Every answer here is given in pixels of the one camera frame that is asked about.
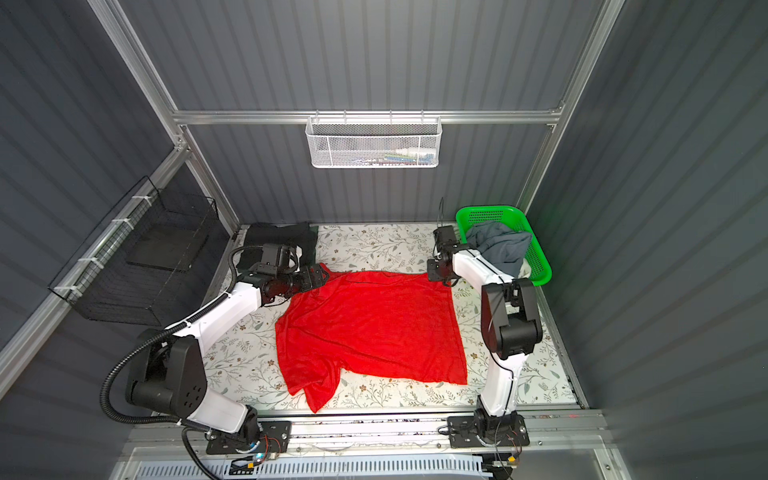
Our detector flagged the grey t-shirt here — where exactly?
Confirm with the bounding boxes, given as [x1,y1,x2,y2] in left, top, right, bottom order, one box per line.
[466,221,533,277]

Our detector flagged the red t-shirt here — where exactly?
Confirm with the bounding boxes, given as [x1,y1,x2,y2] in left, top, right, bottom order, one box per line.
[275,271,468,412]

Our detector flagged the black wire basket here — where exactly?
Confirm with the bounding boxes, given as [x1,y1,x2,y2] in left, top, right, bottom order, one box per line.
[48,184,221,327]

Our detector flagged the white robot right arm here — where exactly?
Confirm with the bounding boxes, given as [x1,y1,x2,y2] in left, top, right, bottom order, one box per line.
[427,225,543,449]

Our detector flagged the green plastic laundry basket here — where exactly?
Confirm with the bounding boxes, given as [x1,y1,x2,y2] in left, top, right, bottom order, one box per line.
[455,205,553,287]

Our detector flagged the folded black t-shirt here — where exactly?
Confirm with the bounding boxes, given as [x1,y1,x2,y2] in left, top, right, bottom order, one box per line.
[236,222,319,273]

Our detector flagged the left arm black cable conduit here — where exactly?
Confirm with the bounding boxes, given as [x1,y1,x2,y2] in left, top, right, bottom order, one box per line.
[98,244,265,480]

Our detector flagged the white wire mesh basket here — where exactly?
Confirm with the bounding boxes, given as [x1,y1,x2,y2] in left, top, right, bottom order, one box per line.
[305,115,443,169]

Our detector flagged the white spray bottle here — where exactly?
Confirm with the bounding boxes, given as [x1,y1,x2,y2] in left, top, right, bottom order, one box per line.
[384,147,437,165]

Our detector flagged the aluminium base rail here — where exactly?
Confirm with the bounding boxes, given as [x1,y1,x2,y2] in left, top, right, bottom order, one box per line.
[120,407,613,460]

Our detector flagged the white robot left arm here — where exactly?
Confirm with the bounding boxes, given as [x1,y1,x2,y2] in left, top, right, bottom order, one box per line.
[117,244,330,445]

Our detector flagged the white slotted cable duct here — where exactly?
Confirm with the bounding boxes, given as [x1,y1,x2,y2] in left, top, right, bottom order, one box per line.
[136,455,499,480]

